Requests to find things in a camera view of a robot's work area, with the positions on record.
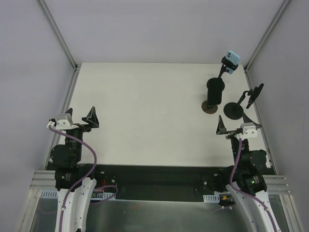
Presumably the black round base phone stand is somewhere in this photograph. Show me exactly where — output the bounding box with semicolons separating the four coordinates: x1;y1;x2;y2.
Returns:
224;89;253;120

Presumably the black phone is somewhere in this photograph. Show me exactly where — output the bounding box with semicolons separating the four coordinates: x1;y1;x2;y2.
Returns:
207;78;224;106
246;83;264;109

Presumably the brown base metal phone stand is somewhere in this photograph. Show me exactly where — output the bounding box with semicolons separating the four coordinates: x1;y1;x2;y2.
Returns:
201;100;218;114

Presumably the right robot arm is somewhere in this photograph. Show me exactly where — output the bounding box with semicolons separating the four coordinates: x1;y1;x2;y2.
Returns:
216;114;281;232

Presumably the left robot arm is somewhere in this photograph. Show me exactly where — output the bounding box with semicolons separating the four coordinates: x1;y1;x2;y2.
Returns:
47;107;102;232

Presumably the black tall clamp phone stand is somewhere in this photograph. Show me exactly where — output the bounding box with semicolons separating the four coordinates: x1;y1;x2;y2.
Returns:
207;56;227;91

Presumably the light blue phone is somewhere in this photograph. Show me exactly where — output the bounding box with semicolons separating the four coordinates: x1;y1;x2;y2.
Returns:
225;50;240;74

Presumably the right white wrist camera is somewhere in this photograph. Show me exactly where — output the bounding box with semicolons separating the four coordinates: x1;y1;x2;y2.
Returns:
237;122;257;140

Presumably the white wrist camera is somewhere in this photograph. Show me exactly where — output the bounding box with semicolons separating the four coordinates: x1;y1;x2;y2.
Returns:
237;122;257;140
46;114;73;131

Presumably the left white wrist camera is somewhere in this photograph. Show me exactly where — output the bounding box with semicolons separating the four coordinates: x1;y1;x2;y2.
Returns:
46;114;73;131

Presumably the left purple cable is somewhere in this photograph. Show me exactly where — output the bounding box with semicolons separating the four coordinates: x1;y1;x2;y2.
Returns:
48;124;119;232

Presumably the purple cable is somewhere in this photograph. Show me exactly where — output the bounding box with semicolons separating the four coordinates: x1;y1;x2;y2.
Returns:
212;137;280;232
48;124;119;232

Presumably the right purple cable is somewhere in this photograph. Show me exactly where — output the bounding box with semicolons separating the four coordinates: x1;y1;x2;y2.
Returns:
212;137;280;232

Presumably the right white cable duct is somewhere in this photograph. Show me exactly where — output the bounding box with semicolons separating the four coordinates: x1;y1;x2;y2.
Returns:
203;194;220;203

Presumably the white cable duct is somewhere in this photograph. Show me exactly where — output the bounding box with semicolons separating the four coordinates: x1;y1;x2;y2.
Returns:
41;189;116;201
203;194;220;203

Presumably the aluminium front rail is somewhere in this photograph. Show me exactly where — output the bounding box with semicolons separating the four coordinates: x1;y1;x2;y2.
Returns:
29;170;292;195

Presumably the left white cable duct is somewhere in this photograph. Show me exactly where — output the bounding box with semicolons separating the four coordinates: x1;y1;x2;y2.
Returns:
41;189;116;201

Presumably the left aluminium frame post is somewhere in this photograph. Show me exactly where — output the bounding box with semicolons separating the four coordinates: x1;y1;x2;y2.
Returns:
36;0;79;71

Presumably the aluminium frame post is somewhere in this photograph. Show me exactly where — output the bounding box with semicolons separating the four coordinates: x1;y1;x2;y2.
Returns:
36;0;79;71
244;0;292;73

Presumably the right aluminium frame post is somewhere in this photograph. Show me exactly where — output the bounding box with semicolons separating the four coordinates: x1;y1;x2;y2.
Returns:
244;0;292;73

